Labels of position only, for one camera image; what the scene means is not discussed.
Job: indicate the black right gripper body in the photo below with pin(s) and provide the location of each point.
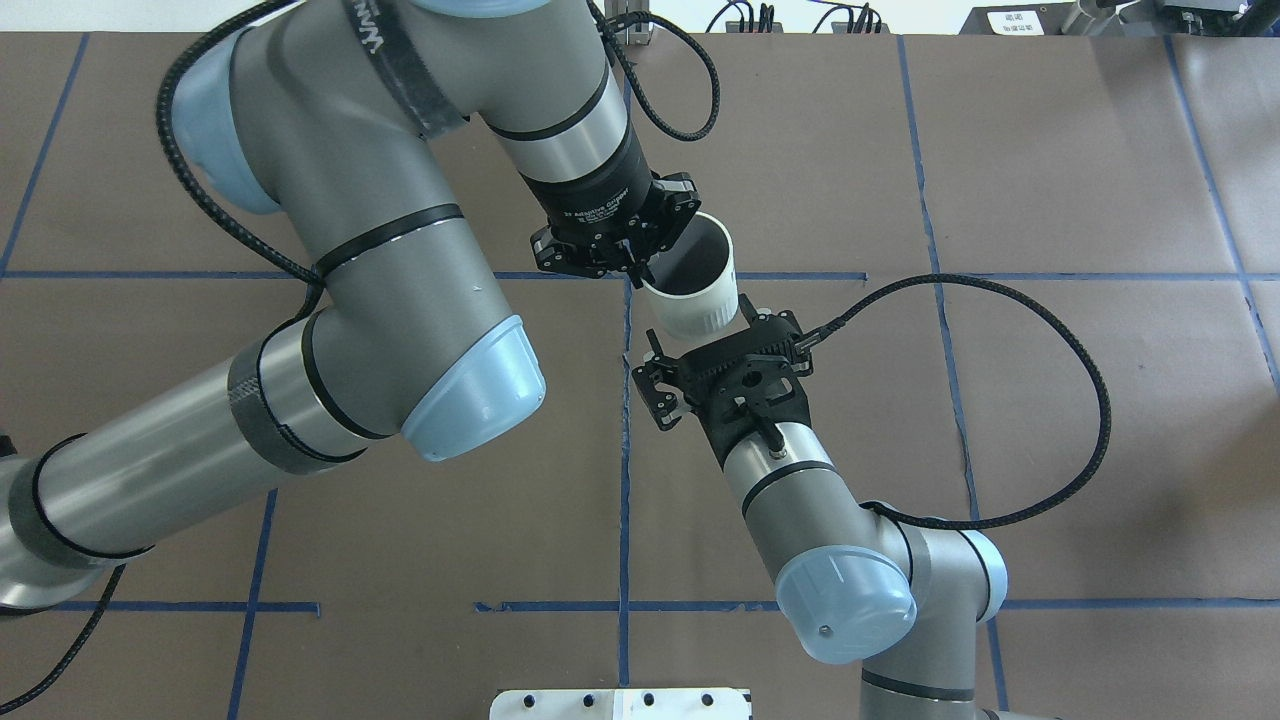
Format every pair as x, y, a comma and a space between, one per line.
664, 389

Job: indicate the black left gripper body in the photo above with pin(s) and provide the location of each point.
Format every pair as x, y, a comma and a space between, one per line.
592, 193

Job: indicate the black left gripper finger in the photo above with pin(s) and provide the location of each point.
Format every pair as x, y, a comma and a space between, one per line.
638, 269

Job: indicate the white ribbed ceramic mug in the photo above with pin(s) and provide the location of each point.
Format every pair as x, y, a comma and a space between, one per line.
692, 289

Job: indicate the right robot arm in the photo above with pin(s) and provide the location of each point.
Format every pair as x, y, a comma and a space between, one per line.
904, 602

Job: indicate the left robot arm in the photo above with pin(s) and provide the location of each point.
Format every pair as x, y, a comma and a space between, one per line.
304, 129

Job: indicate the white metal mounting base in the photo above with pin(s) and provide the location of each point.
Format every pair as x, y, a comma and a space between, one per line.
624, 703

